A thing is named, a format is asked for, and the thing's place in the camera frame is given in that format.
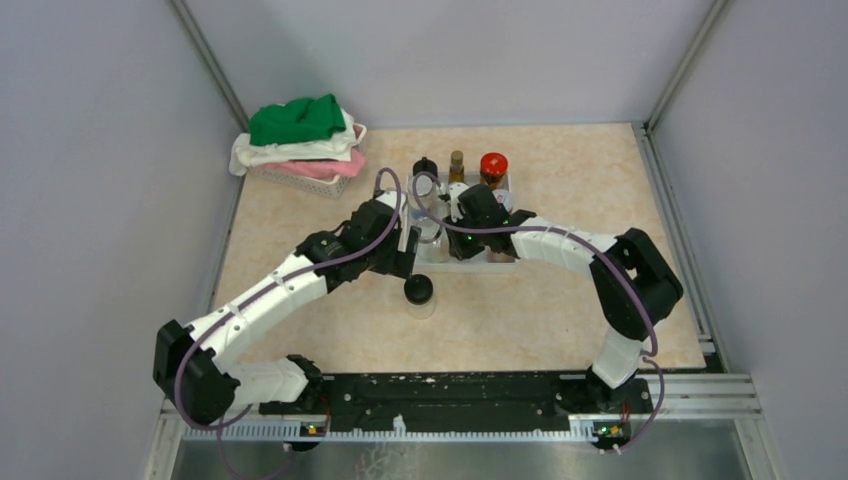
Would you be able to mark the silver perforated lid shaker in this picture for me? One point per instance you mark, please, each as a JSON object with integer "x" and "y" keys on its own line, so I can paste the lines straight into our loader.
{"x": 421, "y": 206}

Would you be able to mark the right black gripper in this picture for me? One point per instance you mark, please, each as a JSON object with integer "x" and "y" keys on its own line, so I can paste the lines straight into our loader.
{"x": 460, "y": 250}

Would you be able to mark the pink cloth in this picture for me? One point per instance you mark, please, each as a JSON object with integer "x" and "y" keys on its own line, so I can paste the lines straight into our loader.
{"x": 324, "y": 169}

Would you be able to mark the white cable duct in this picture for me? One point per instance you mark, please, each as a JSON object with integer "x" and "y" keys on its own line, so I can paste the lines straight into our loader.
{"x": 291, "y": 431}

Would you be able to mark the white plastic basket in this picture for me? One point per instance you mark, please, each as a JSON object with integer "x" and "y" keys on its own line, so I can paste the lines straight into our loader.
{"x": 332, "y": 188}

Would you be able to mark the green cloth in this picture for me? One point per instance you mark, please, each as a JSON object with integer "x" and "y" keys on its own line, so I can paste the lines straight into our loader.
{"x": 298, "y": 121}

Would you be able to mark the white divided plastic tray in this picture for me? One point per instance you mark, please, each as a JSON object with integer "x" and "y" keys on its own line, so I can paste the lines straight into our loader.
{"x": 475, "y": 265}

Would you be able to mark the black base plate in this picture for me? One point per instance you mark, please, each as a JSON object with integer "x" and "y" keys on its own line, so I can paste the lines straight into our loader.
{"x": 463, "y": 402}

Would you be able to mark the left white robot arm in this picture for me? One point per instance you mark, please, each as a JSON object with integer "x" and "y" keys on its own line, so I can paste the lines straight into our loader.
{"x": 196, "y": 365}

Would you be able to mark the clear lid glass jar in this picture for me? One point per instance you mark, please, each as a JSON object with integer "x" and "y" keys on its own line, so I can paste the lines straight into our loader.
{"x": 433, "y": 246}

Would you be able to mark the black cap glass jar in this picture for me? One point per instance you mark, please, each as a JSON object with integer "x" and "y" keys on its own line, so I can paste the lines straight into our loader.
{"x": 419, "y": 294}

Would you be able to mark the pink lid spice jar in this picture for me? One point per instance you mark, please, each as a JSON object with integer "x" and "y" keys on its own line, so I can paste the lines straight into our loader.
{"x": 498, "y": 257}

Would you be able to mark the red lid sauce jar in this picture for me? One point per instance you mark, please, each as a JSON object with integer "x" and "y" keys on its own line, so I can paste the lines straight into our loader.
{"x": 493, "y": 167}

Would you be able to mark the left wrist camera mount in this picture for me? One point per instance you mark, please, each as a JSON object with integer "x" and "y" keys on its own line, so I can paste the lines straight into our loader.
{"x": 393, "y": 198}

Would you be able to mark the white lid sauce jar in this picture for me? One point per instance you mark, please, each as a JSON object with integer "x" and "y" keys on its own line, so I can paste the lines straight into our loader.
{"x": 504, "y": 198}

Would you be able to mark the white cloth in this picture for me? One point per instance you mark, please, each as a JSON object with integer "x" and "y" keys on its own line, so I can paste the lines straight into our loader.
{"x": 244, "y": 155}

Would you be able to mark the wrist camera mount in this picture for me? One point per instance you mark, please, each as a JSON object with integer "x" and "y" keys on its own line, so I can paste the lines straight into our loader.
{"x": 393, "y": 198}
{"x": 454, "y": 190}

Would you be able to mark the gold cap yellow bottle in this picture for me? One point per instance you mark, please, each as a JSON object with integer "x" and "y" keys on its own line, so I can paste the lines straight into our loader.
{"x": 456, "y": 173}

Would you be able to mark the black cap sesame jar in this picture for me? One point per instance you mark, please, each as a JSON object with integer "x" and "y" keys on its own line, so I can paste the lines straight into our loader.
{"x": 423, "y": 172}

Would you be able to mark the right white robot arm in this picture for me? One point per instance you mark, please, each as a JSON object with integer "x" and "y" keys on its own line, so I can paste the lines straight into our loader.
{"x": 635, "y": 285}

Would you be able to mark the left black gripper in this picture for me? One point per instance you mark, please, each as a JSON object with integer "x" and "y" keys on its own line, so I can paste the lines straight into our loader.
{"x": 399, "y": 262}

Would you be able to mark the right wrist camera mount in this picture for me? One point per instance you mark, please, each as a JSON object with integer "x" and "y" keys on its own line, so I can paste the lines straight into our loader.
{"x": 454, "y": 190}

